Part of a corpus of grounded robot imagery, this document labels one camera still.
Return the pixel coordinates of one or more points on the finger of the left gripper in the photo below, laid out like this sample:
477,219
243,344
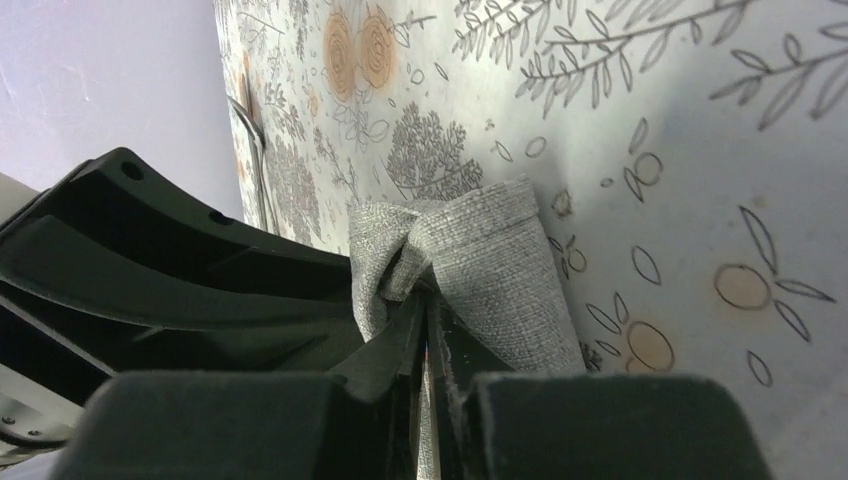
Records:
117,269

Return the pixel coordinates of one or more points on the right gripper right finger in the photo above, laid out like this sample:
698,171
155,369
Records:
491,422

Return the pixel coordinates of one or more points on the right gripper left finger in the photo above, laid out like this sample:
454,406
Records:
358,420

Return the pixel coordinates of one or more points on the grey cloth napkin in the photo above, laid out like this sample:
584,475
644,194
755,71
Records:
486,253

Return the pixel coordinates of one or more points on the floral patterned tablecloth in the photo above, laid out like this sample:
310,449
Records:
689,160

